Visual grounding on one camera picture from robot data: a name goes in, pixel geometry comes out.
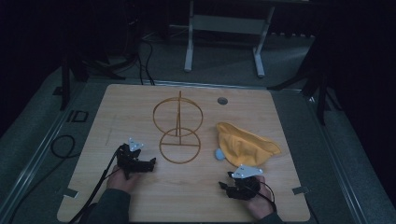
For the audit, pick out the person's right hand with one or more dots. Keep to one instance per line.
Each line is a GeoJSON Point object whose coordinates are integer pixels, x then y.
{"type": "Point", "coordinates": [261, 203]}

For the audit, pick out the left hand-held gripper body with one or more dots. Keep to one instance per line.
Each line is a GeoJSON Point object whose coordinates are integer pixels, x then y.
{"type": "Point", "coordinates": [129, 160]}

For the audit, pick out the person's left hand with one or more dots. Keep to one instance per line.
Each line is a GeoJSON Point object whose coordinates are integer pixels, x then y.
{"type": "Point", "coordinates": [122, 182]}

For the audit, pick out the grey tape strip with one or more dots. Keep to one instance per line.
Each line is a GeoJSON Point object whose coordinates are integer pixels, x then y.
{"type": "Point", "coordinates": [71, 193]}
{"type": "Point", "coordinates": [300, 190]}

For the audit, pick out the grey round table grommet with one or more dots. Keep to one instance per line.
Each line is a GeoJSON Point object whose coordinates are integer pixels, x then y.
{"type": "Point", "coordinates": [222, 100]}

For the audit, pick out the black floor tape marking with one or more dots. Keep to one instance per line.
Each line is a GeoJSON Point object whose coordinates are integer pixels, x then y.
{"type": "Point", "coordinates": [77, 116]}

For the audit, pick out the small light blue object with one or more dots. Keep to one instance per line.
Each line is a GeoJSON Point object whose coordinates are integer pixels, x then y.
{"type": "Point", "coordinates": [219, 154]}

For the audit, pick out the white metal desk frame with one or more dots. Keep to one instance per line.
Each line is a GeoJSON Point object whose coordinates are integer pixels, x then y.
{"type": "Point", "coordinates": [225, 24]}

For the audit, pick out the black tripod stand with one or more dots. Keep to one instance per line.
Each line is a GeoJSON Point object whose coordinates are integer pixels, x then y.
{"type": "Point", "coordinates": [322, 93]}
{"type": "Point", "coordinates": [65, 84]}

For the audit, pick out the yellow cloth hat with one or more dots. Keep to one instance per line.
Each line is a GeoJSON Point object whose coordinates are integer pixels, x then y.
{"type": "Point", "coordinates": [244, 144]}

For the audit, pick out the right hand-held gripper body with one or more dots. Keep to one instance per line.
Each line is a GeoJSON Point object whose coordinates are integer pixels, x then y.
{"type": "Point", "coordinates": [244, 183]}

